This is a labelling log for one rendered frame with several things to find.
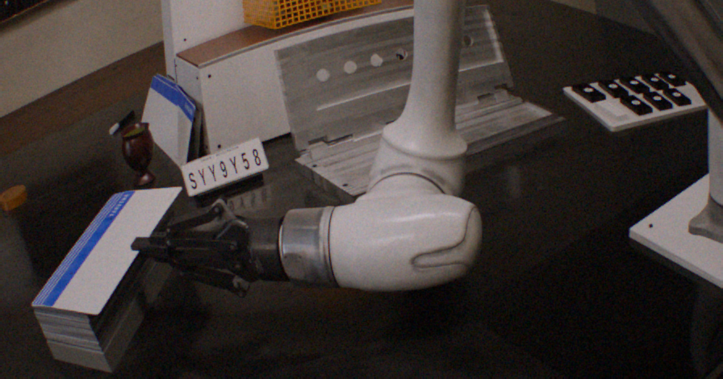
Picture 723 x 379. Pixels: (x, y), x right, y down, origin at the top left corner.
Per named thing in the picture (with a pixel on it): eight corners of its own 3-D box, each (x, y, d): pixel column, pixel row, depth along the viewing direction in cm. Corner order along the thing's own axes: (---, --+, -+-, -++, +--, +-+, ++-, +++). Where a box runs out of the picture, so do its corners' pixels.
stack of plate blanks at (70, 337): (112, 372, 95) (85, 314, 92) (54, 359, 98) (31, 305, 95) (185, 248, 131) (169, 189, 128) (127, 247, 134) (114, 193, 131)
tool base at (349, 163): (355, 210, 136) (351, 186, 135) (296, 171, 154) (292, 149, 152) (567, 130, 153) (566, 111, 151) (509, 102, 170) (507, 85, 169)
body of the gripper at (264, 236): (273, 230, 99) (202, 231, 101) (290, 296, 102) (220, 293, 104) (290, 200, 106) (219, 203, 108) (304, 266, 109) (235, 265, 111)
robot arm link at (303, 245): (338, 301, 100) (287, 301, 102) (353, 264, 108) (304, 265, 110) (322, 229, 97) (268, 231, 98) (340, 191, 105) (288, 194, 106)
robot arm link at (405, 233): (338, 310, 100) (361, 260, 112) (477, 300, 96) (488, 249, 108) (320, 222, 96) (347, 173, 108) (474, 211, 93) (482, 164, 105)
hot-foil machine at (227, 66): (211, 165, 163) (191, -15, 149) (167, 121, 197) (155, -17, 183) (534, 68, 191) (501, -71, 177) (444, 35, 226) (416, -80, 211)
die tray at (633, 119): (612, 131, 149) (611, 127, 148) (562, 92, 173) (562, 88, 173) (718, 105, 154) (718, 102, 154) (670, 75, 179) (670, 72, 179)
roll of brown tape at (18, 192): (22, 206, 163) (20, 197, 162) (-3, 213, 162) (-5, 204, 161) (31, 190, 173) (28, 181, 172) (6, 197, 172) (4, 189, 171)
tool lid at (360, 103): (277, 49, 146) (273, 50, 148) (301, 160, 150) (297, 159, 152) (489, 4, 163) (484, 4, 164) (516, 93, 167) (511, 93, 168)
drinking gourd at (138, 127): (161, 168, 167) (152, 117, 163) (160, 184, 159) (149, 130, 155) (129, 177, 166) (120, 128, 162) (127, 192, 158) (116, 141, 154)
